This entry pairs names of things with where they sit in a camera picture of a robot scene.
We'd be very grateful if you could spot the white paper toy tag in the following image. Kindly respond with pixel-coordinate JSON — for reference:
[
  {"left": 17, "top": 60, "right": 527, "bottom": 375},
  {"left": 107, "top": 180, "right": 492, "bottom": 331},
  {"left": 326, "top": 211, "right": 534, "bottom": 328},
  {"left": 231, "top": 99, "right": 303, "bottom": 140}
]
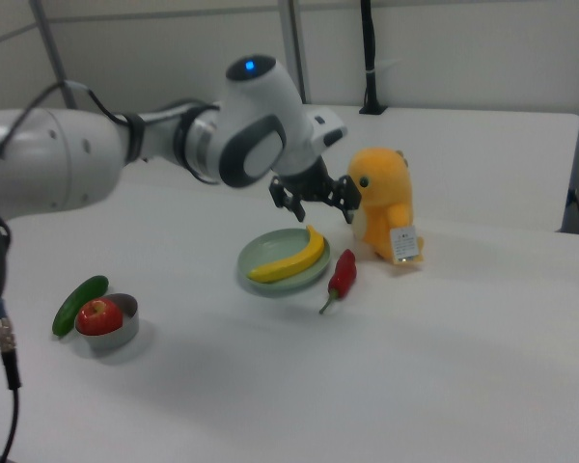
[{"left": 389, "top": 223, "right": 421, "bottom": 265}]

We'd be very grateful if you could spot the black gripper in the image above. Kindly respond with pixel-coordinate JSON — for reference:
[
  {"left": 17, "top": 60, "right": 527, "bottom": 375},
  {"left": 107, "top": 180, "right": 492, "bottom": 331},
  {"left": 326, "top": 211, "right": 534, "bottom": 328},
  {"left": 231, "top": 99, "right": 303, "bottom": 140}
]
[{"left": 268, "top": 160, "right": 364, "bottom": 226}]

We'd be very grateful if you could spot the black camera pole with base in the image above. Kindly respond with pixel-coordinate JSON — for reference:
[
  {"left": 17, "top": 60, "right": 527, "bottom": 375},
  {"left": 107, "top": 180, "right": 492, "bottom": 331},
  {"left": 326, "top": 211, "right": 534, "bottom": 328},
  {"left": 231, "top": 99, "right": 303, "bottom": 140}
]
[{"left": 357, "top": 0, "right": 390, "bottom": 117}]

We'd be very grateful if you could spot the yellow toy banana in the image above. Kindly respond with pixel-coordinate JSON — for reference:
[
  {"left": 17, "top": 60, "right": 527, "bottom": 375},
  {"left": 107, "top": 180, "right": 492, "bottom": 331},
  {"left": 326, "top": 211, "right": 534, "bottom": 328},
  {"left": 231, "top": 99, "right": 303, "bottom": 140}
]
[{"left": 247, "top": 224, "right": 326, "bottom": 285}]

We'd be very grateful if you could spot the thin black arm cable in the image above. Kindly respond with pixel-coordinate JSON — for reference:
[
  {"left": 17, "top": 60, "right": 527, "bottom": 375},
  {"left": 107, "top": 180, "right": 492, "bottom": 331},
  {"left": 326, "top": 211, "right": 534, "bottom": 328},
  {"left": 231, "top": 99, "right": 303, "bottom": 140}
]
[{"left": 0, "top": 80, "right": 129, "bottom": 182}]

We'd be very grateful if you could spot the light green plastic plate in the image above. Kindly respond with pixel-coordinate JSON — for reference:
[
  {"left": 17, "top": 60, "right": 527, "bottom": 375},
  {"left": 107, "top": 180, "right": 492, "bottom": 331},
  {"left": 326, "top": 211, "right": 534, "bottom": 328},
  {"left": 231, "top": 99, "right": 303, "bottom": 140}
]
[{"left": 235, "top": 227, "right": 333, "bottom": 293}]

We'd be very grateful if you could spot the grey round bowl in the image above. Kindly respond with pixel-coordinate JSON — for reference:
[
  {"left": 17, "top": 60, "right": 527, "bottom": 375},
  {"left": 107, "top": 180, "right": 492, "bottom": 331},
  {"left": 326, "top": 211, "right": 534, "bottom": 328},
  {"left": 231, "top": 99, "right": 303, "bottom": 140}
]
[{"left": 73, "top": 291, "right": 141, "bottom": 353}]

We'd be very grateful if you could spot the red toy chili pepper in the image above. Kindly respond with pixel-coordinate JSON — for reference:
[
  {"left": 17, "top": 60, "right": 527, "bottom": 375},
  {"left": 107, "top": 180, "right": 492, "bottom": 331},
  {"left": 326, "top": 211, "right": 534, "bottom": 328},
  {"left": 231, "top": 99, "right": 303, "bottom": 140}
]
[{"left": 317, "top": 248, "right": 358, "bottom": 316}]

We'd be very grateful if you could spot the red toy apple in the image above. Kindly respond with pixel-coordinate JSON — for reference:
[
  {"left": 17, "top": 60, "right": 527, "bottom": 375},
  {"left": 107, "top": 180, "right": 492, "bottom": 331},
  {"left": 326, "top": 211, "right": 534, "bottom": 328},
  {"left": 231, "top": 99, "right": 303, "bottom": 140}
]
[{"left": 74, "top": 297, "right": 125, "bottom": 336}]

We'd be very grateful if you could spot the grey metal partition post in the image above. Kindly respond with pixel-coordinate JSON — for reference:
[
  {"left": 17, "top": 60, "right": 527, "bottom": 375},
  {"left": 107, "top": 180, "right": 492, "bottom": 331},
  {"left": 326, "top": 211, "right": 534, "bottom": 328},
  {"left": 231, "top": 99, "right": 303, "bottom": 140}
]
[
  {"left": 286, "top": 0, "right": 312, "bottom": 104},
  {"left": 27, "top": 0, "right": 78, "bottom": 110}
]

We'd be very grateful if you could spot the green toy cucumber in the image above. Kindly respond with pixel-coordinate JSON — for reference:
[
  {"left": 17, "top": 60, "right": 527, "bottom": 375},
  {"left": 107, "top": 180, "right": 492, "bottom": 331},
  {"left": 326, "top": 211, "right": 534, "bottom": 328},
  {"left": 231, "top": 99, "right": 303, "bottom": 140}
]
[{"left": 51, "top": 274, "right": 111, "bottom": 339}]

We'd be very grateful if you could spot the orange plush dinosaur toy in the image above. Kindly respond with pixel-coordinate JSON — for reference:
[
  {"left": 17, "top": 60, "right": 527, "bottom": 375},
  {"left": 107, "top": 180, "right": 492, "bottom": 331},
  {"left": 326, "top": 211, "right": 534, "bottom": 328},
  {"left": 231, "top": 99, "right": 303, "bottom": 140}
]
[{"left": 345, "top": 146, "right": 426, "bottom": 265}]

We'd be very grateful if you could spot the black cable with metal connector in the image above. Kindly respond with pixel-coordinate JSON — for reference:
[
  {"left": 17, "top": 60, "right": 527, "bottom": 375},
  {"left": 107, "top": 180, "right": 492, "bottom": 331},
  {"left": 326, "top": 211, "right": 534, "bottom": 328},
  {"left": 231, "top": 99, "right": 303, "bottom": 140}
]
[{"left": 0, "top": 203, "right": 24, "bottom": 463}]

